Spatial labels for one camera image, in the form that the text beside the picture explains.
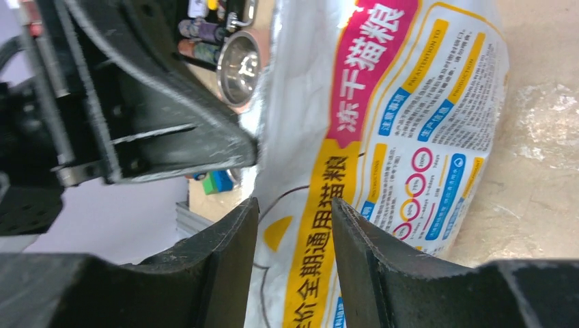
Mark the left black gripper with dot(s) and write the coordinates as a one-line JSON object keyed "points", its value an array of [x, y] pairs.
{"points": [[110, 97]]}

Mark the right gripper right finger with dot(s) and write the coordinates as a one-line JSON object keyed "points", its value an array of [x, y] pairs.
{"points": [[387, 283]]}

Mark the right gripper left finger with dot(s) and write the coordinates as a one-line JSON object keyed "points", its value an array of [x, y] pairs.
{"points": [[202, 281]]}

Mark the pet food bag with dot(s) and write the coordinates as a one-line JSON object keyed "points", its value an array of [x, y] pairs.
{"points": [[391, 106]]}

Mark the pink double pet bowl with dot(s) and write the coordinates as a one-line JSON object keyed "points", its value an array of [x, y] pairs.
{"points": [[243, 57]]}

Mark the green blue toy block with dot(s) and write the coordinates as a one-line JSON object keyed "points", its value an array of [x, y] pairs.
{"points": [[216, 181]]}

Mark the aluminium frame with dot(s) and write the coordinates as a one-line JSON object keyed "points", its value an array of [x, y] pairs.
{"points": [[189, 223]]}

